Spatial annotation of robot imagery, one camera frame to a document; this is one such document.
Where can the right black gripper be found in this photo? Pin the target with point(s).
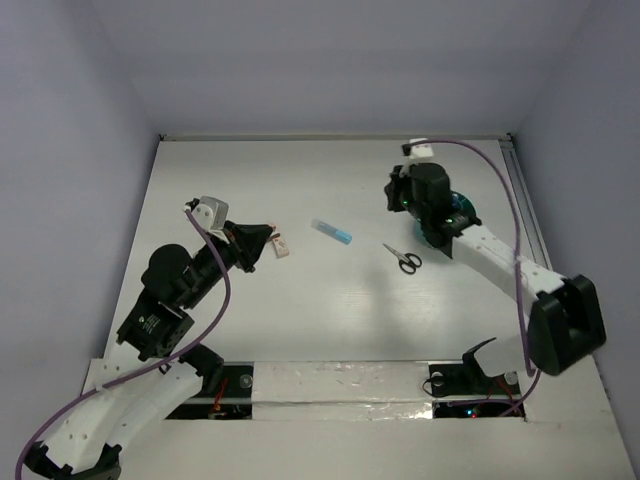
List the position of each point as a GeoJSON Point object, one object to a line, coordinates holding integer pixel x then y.
{"type": "Point", "coordinates": [391, 189]}

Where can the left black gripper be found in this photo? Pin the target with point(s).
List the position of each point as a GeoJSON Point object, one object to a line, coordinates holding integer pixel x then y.
{"type": "Point", "coordinates": [239, 245]}

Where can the black handled scissors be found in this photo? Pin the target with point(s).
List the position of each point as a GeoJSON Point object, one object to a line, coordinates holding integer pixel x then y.
{"type": "Point", "coordinates": [408, 262]}

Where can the blue highlighter marker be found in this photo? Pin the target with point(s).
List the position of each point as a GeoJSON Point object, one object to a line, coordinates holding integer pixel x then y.
{"type": "Point", "coordinates": [331, 231]}

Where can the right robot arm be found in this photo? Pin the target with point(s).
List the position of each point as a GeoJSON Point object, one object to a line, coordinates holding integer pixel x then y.
{"type": "Point", "coordinates": [560, 318]}

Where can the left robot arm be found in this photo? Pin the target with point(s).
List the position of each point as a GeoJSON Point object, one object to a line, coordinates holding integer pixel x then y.
{"type": "Point", "coordinates": [148, 371]}

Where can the white staple box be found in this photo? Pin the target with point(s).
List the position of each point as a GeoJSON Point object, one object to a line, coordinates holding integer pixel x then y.
{"type": "Point", "coordinates": [280, 247]}

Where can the teal round organizer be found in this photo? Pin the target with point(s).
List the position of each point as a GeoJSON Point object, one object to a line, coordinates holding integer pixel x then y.
{"type": "Point", "coordinates": [460, 203]}

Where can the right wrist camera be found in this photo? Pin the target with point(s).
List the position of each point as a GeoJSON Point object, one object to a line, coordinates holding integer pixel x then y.
{"type": "Point", "coordinates": [418, 149]}

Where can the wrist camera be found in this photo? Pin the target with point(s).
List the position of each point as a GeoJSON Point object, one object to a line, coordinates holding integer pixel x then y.
{"type": "Point", "coordinates": [210, 214]}
{"type": "Point", "coordinates": [418, 149]}

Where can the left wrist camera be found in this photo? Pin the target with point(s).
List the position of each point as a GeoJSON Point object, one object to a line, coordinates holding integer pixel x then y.
{"type": "Point", "coordinates": [210, 214]}

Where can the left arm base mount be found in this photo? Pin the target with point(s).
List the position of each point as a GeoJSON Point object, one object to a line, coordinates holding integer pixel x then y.
{"type": "Point", "coordinates": [226, 391]}

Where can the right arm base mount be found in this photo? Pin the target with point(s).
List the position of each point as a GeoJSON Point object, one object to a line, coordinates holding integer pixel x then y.
{"type": "Point", "coordinates": [461, 390]}

